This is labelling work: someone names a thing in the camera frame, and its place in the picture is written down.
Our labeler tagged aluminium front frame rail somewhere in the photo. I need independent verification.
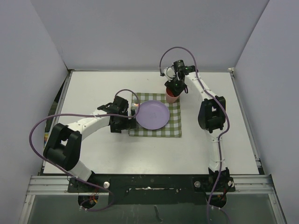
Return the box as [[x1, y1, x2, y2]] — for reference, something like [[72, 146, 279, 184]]
[[25, 174, 275, 196]]

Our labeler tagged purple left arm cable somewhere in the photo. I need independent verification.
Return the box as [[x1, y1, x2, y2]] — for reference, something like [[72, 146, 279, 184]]
[[29, 89, 141, 212]]

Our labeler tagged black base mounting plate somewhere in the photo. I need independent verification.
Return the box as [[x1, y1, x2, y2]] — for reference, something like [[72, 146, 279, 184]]
[[67, 174, 235, 209]]

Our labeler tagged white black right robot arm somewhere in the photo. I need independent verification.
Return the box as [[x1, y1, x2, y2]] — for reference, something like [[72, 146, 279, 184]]
[[163, 60, 227, 173]]

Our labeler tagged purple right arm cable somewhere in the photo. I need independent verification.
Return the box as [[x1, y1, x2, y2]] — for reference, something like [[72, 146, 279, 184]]
[[159, 46, 232, 224]]

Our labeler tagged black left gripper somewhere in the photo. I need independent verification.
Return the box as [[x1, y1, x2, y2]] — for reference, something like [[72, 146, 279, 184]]
[[111, 110, 136, 133]]

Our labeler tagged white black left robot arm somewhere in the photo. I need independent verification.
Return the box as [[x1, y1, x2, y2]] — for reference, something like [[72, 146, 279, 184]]
[[43, 96, 137, 192]]

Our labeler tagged orange plastic cup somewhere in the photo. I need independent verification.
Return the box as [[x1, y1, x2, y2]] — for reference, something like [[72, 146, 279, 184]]
[[165, 88, 179, 104]]

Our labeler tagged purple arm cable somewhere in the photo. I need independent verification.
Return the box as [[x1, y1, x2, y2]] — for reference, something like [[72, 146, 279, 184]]
[[29, 89, 141, 212], [159, 46, 232, 224]]

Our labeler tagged purple plastic plate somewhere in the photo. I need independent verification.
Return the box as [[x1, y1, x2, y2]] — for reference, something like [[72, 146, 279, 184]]
[[136, 100, 170, 130]]

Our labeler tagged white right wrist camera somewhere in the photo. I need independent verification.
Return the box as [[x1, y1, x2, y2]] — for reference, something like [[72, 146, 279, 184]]
[[160, 67, 176, 80]]

